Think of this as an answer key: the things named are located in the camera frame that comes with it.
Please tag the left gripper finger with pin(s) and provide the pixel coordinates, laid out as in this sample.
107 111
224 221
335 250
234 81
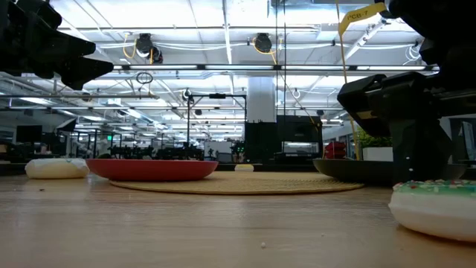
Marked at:
44 48
85 70

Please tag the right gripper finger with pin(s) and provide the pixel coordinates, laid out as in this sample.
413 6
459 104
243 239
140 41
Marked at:
420 156

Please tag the small green frosted donut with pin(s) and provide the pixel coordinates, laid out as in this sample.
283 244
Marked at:
435 219

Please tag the large white frosted donut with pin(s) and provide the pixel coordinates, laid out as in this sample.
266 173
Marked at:
56 169

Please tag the small yellow donut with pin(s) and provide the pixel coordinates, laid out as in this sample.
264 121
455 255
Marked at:
244 168

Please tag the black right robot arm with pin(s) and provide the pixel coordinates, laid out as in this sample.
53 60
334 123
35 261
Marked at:
446 30

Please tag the green plant in white pot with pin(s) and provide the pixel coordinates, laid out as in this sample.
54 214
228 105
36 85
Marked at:
375 143

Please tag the black round plate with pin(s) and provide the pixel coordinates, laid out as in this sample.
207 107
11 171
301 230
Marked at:
353 171

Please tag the red storage bin stack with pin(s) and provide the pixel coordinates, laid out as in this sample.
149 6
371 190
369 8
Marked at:
334 150

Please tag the black monitor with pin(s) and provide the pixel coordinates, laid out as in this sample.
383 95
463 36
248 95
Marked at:
29 133

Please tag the yellow label tag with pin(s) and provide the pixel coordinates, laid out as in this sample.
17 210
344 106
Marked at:
362 14

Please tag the black cabinet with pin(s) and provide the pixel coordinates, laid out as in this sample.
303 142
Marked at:
297 128

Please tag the thin black vertical pole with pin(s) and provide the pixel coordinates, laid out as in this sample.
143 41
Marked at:
285 93
276 93

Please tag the red round plate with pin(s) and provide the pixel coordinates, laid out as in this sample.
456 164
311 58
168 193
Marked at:
148 171

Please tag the white square column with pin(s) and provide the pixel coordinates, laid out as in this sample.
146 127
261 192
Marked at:
261 98

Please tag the long strip light fixture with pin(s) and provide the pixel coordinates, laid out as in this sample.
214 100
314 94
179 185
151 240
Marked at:
238 67

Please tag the round woven straw placemat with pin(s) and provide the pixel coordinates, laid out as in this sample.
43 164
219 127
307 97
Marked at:
241 184

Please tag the black background rig frame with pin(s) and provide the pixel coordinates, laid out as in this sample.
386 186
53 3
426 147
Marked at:
217 95

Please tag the black aluminium rig frame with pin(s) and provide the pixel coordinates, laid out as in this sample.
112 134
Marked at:
279 167

